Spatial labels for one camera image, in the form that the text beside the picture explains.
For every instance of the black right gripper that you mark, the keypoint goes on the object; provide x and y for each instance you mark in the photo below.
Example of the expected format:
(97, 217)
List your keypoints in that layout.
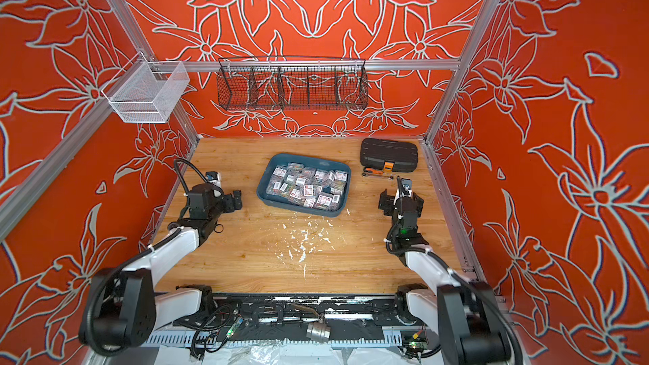
(394, 202)

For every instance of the blue plastic storage tray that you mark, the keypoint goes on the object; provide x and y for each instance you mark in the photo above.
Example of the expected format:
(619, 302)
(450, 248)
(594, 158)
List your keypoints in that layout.
(305, 184)

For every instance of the black plastic tool case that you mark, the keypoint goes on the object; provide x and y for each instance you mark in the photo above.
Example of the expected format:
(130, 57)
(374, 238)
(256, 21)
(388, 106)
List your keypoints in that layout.
(375, 153)

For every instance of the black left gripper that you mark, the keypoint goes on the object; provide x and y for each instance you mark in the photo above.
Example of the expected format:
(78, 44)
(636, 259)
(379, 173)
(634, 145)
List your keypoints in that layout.
(229, 206)

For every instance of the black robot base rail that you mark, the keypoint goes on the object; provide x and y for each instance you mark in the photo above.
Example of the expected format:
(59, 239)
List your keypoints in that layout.
(256, 319)

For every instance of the black wire wall basket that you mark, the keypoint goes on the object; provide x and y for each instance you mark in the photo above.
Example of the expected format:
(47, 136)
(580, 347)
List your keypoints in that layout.
(292, 84)

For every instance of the orange black ratchet wrench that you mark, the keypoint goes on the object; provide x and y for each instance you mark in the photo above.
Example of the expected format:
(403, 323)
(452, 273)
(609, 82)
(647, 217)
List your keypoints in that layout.
(385, 172)

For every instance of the silver metal cylinder fitting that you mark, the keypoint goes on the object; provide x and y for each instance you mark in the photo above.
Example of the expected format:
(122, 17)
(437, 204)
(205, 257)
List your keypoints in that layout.
(319, 332)

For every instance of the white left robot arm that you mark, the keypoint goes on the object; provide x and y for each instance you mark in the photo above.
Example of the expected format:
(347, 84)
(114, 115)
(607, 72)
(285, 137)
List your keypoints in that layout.
(123, 308)

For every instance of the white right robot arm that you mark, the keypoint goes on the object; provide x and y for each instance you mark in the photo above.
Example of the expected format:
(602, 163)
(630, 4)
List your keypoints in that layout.
(464, 314)

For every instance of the white wire mesh basket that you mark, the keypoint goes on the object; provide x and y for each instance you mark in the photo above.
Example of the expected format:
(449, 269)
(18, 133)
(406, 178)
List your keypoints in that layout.
(144, 95)

